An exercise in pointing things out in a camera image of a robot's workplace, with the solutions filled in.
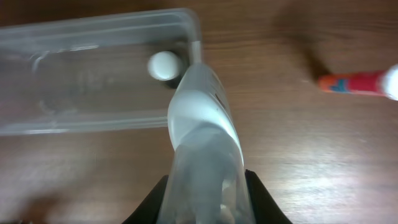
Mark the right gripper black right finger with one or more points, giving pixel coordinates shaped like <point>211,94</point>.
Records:
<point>265,209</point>

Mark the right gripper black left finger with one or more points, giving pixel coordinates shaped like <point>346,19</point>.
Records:
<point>148,210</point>

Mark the white pump lotion bottle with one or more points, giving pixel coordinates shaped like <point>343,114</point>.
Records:
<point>206,183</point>

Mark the dark syrup bottle white cap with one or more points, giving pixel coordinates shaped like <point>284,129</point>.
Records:
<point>167,67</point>

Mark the orange tube white cap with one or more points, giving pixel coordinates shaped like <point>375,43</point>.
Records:
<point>374,83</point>

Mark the clear plastic container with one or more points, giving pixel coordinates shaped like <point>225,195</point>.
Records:
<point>90,74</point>

